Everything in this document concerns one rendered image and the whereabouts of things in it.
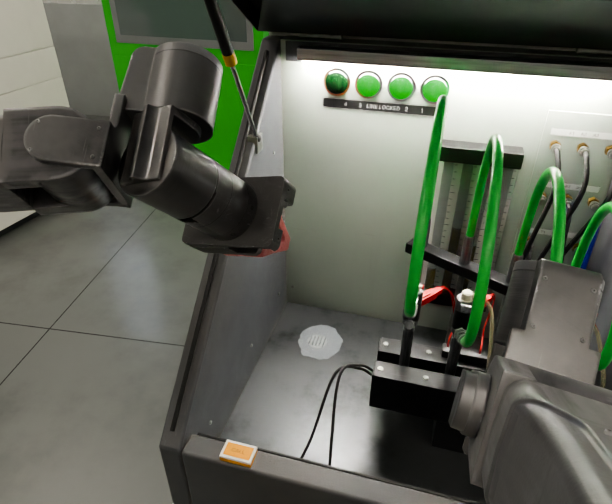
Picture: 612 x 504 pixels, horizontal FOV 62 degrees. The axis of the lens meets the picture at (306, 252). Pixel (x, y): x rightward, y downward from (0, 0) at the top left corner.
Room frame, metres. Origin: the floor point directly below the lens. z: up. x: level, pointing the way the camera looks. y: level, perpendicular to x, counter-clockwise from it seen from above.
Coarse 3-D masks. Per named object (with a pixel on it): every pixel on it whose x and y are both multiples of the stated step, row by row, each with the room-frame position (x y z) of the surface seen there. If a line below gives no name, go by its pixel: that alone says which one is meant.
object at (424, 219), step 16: (432, 128) 0.61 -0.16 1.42; (432, 144) 0.58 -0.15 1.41; (432, 160) 0.56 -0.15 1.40; (432, 176) 0.55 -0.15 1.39; (432, 192) 0.53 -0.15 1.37; (416, 224) 0.51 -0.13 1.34; (416, 240) 0.50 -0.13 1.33; (416, 256) 0.49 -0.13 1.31; (416, 272) 0.48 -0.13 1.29; (416, 288) 0.48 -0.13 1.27
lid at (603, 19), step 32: (256, 0) 1.02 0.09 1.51; (288, 0) 0.90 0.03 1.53; (320, 0) 0.88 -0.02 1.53; (352, 0) 0.87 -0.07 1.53; (384, 0) 0.85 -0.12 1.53; (416, 0) 0.83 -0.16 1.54; (448, 0) 0.82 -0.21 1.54; (480, 0) 0.80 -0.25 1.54; (512, 0) 0.79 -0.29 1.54; (544, 0) 0.77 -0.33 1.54; (576, 0) 0.76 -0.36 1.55; (608, 0) 0.75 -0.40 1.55; (288, 32) 1.03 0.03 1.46; (320, 32) 1.00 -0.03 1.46; (352, 32) 0.98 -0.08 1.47; (384, 32) 0.96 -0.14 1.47; (416, 32) 0.94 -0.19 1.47; (448, 32) 0.92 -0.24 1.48; (480, 32) 0.90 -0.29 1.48; (512, 32) 0.88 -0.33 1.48; (544, 32) 0.86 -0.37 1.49; (576, 32) 0.84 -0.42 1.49; (608, 32) 0.83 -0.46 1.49
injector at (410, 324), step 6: (420, 294) 0.64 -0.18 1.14; (420, 300) 0.64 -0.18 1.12; (420, 306) 0.65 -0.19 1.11; (408, 318) 0.64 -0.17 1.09; (414, 318) 0.64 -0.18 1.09; (408, 324) 0.63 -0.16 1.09; (414, 324) 0.64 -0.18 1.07; (408, 330) 0.65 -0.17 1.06; (402, 336) 0.65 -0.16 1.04; (408, 336) 0.65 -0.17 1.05; (402, 342) 0.65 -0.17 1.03; (408, 342) 0.65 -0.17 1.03; (402, 348) 0.65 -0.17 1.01; (408, 348) 0.65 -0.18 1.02; (402, 354) 0.65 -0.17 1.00; (408, 354) 0.65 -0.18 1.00; (402, 360) 0.65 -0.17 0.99; (408, 360) 0.65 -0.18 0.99; (408, 366) 0.65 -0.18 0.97
